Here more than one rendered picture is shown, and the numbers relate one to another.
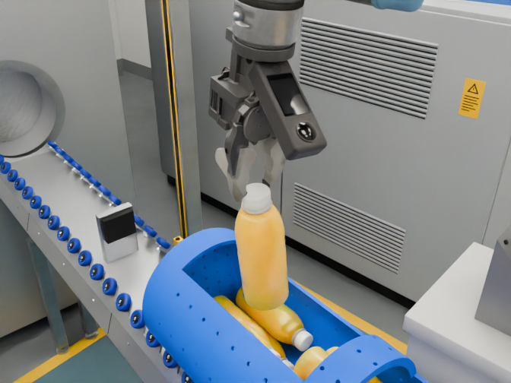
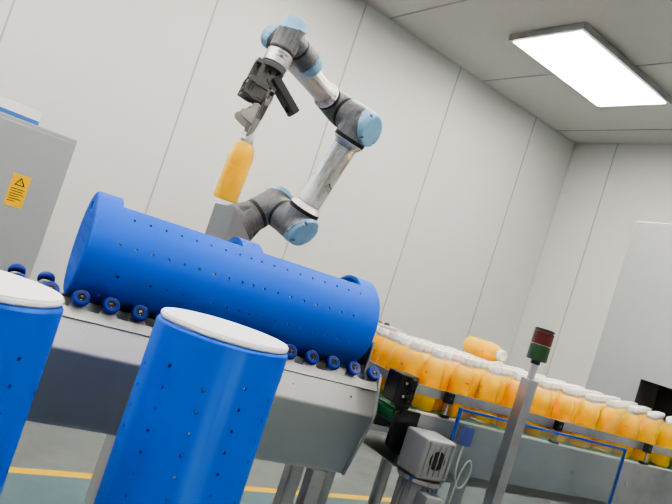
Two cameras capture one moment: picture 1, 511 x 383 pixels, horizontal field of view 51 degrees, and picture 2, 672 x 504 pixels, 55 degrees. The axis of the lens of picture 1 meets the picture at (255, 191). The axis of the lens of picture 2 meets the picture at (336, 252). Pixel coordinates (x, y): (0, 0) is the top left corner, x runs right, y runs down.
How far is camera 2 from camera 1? 1.79 m
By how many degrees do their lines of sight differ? 81
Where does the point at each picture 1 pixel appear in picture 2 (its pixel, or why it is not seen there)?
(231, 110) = (260, 91)
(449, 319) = not seen: hidden behind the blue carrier
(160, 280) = (110, 214)
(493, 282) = (231, 232)
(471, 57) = (21, 155)
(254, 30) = (286, 62)
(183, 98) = not seen: outside the picture
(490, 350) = not seen: hidden behind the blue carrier
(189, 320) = (155, 233)
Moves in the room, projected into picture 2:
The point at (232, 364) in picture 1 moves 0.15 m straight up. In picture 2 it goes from (201, 248) to (219, 195)
